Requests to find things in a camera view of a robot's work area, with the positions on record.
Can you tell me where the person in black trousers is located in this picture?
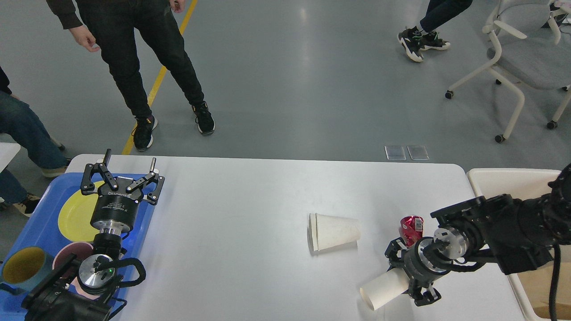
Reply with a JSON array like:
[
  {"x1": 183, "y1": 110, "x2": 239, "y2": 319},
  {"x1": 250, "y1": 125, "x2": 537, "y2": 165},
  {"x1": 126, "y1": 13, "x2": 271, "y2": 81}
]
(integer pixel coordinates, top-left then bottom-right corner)
[{"x1": 47, "y1": 0, "x2": 215, "y2": 152}]

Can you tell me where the lying white paper cup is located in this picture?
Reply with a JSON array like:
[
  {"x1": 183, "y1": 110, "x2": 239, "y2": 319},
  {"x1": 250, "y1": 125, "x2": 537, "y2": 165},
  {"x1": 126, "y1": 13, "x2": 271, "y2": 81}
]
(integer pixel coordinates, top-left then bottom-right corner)
[{"x1": 308, "y1": 213, "x2": 361, "y2": 251}]

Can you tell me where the white plastic bin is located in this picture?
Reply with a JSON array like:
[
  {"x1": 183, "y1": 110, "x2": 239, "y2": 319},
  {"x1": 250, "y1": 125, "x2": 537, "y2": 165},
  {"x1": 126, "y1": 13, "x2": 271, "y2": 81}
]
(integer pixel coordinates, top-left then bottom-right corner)
[{"x1": 467, "y1": 168, "x2": 571, "y2": 321}]

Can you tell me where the person in dark jeans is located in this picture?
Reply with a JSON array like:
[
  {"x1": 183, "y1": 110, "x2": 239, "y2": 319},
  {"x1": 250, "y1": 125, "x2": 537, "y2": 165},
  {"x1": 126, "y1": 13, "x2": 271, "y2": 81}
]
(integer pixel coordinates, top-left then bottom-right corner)
[{"x1": 397, "y1": 0, "x2": 473, "y2": 63}]

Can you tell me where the teal mug yellow inside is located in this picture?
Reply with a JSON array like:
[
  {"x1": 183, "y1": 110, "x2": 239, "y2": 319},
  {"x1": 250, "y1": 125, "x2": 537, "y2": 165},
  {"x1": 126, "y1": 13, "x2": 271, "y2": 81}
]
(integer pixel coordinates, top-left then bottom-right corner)
[{"x1": 0, "y1": 247, "x2": 54, "y2": 295}]

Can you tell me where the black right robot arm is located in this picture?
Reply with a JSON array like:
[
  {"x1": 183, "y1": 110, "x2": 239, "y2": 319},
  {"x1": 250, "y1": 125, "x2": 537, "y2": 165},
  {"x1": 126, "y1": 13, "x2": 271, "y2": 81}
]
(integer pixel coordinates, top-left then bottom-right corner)
[{"x1": 385, "y1": 166, "x2": 571, "y2": 321}]

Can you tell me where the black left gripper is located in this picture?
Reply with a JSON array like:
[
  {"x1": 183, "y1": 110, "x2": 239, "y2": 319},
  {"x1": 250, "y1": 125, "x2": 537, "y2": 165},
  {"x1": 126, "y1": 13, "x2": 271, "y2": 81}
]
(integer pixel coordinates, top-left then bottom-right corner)
[{"x1": 79, "y1": 149, "x2": 165, "y2": 235}]

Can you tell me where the yellow plastic plate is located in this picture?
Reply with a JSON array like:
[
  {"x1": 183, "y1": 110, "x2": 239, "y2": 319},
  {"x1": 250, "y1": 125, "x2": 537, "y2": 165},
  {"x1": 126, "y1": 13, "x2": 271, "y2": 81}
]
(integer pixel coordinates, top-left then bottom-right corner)
[{"x1": 58, "y1": 190, "x2": 100, "y2": 242}]

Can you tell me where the crushed red can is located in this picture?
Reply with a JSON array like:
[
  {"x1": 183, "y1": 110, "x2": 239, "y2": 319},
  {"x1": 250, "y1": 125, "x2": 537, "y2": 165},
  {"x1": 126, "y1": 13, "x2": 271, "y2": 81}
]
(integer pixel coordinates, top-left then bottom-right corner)
[{"x1": 398, "y1": 215, "x2": 424, "y2": 248}]

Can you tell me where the seated person in jeans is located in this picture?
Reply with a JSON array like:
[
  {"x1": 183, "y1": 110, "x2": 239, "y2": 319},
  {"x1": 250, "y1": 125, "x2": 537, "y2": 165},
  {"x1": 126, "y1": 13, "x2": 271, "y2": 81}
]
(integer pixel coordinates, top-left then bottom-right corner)
[{"x1": 0, "y1": 70, "x2": 71, "y2": 217}]

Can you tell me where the white paper cup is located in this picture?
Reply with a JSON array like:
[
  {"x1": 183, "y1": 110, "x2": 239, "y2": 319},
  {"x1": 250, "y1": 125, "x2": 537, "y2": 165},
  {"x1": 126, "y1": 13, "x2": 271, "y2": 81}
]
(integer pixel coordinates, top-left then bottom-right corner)
[
  {"x1": 308, "y1": 213, "x2": 361, "y2": 251},
  {"x1": 360, "y1": 268, "x2": 410, "y2": 311}
]

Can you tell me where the blue plastic tray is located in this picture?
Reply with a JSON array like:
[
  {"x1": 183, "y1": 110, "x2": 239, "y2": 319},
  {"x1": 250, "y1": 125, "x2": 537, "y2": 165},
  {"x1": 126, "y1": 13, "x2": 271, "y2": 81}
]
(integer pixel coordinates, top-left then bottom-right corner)
[{"x1": 0, "y1": 173, "x2": 154, "y2": 321}]

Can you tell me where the pink mug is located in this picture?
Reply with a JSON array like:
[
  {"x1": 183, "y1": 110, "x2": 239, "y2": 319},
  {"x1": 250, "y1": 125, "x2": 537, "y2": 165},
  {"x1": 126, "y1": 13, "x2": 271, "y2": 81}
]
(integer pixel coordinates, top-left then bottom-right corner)
[{"x1": 53, "y1": 241, "x2": 101, "y2": 299}]

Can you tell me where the white table edge left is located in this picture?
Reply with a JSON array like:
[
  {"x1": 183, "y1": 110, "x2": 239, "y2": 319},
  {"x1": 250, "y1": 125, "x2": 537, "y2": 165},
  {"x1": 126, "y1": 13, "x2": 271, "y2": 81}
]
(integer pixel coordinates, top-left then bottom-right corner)
[{"x1": 0, "y1": 142, "x2": 21, "y2": 172}]

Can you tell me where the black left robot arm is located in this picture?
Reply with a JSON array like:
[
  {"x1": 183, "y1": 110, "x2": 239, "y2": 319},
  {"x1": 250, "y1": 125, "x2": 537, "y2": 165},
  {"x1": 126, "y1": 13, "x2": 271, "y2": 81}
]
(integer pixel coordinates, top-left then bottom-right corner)
[{"x1": 21, "y1": 150, "x2": 165, "y2": 321}]

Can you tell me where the grey office chair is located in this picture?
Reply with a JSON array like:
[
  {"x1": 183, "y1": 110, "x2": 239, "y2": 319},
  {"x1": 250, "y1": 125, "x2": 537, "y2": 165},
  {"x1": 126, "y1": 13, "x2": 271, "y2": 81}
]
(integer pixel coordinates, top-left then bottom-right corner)
[{"x1": 445, "y1": 0, "x2": 570, "y2": 144}]

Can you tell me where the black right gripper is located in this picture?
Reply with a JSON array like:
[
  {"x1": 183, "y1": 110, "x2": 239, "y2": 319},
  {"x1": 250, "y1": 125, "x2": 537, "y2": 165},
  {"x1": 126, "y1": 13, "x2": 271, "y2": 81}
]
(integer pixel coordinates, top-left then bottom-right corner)
[{"x1": 385, "y1": 236, "x2": 469, "y2": 307}]

